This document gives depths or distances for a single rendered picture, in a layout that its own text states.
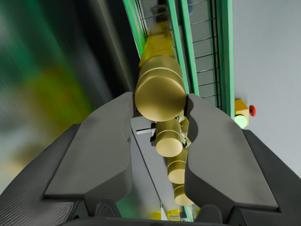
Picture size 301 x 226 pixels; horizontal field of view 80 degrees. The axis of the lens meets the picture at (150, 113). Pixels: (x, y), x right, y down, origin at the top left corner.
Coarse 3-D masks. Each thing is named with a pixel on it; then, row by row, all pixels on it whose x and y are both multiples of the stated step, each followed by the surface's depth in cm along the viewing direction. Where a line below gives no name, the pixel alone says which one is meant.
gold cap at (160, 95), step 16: (144, 64) 14; (160, 64) 12; (176, 64) 14; (144, 80) 11; (160, 80) 11; (176, 80) 11; (144, 96) 11; (160, 96) 11; (176, 96) 11; (144, 112) 12; (160, 112) 12; (176, 112) 12
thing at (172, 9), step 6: (168, 0) 31; (168, 6) 36; (174, 6) 31; (174, 12) 32; (174, 18) 32; (174, 24) 33; (174, 30) 33; (174, 36) 35; (180, 42) 34; (180, 48) 35; (180, 54) 36; (180, 60) 36; (186, 78) 38; (186, 84) 39; (186, 90) 40
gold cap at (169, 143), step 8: (168, 120) 25; (176, 120) 25; (160, 128) 24; (168, 128) 23; (176, 128) 24; (160, 136) 23; (168, 136) 22; (176, 136) 22; (160, 144) 22; (168, 144) 22; (176, 144) 22; (160, 152) 23; (168, 152) 23; (176, 152) 23
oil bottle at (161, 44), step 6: (150, 36) 41; (156, 36) 39; (162, 36) 38; (168, 36) 36; (150, 42) 36; (156, 42) 35; (162, 42) 33; (168, 42) 32; (144, 48) 33; (150, 48) 32; (156, 48) 31; (162, 48) 30; (168, 48) 29; (144, 54) 29; (150, 54) 29; (156, 54) 28; (162, 54) 27; (168, 54) 26; (174, 54) 27; (144, 60) 27
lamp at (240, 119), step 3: (237, 114) 59; (240, 114) 58; (237, 117) 58; (240, 117) 57; (243, 117) 57; (237, 120) 57; (240, 120) 57; (243, 120) 57; (246, 120) 57; (237, 123) 57; (240, 123) 57; (243, 123) 57; (246, 123) 58; (240, 126) 58; (243, 126) 58
